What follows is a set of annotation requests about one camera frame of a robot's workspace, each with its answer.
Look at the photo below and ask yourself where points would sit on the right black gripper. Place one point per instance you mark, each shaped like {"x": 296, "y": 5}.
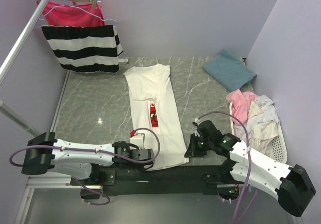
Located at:
{"x": 192, "y": 150}

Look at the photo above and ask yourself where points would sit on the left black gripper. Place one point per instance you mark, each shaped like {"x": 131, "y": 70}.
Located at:
{"x": 139, "y": 168}

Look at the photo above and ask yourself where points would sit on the white coca cola t shirt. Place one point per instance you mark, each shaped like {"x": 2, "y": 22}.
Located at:
{"x": 154, "y": 113}

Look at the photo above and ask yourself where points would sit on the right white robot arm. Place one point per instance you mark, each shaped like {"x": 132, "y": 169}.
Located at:
{"x": 291, "y": 186}

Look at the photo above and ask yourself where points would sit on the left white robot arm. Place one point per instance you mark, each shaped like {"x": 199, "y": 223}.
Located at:
{"x": 82, "y": 161}

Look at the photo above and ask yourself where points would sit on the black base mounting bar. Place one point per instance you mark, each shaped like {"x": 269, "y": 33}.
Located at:
{"x": 206, "y": 179}

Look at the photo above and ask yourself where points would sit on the pile of white clothes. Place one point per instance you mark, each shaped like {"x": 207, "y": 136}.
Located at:
{"x": 258, "y": 115}

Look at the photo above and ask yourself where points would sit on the folded blue t shirt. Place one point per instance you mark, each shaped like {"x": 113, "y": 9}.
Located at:
{"x": 229, "y": 71}

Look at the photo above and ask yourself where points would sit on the white laundry basket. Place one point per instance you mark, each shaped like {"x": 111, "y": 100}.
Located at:
{"x": 277, "y": 148}

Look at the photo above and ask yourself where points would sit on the white rack foot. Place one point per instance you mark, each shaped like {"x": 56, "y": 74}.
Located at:
{"x": 123, "y": 60}

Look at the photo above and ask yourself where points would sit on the black and white striped garment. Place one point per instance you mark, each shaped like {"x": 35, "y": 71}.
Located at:
{"x": 85, "y": 49}

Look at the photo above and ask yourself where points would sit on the silver clothes rack pole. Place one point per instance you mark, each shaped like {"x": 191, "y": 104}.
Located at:
{"x": 6, "y": 65}

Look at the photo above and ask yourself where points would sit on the pink red garment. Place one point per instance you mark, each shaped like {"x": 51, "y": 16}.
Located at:
{"x": 83, "y": 15}

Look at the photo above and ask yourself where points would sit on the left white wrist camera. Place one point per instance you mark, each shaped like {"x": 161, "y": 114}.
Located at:
{"x": 137, "y": 139}

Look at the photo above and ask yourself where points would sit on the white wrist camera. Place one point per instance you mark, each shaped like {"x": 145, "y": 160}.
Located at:
{"x": 137, "y": 139}
{"x": 196, "y": 123}

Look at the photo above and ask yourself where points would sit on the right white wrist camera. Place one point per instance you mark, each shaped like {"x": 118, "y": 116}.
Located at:
{"x": 196, "y": 123}

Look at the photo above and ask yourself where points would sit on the light blue wire hanger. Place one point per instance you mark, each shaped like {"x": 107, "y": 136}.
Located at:
{"x": 65, "y": 2}

